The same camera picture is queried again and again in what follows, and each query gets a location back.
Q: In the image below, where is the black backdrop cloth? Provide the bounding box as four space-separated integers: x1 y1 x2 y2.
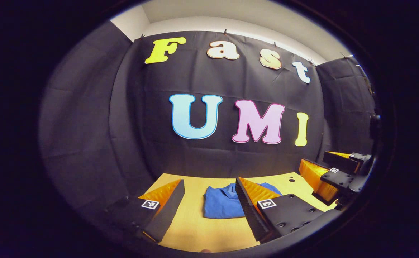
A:
39 20 378 219

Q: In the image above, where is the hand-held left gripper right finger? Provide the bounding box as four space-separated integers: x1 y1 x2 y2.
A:
235 176 326 244

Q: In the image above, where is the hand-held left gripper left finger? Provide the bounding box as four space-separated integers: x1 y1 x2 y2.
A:
104 178 186 243

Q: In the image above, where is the blue corduroy shirt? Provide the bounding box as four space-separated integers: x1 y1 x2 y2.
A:
203 182 283 220

